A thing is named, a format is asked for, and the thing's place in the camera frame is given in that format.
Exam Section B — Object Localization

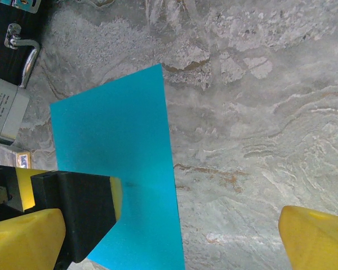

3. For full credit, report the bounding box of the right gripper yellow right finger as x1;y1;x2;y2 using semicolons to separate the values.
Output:
278;205;338;270

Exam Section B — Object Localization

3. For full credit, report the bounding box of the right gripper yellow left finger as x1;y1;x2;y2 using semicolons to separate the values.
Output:
0;208;66;270

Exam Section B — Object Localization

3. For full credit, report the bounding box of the blue square paper sheet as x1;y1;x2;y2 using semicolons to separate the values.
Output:
50;63;186;270

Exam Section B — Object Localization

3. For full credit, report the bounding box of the small card packet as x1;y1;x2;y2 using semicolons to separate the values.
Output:
15;151;32;170

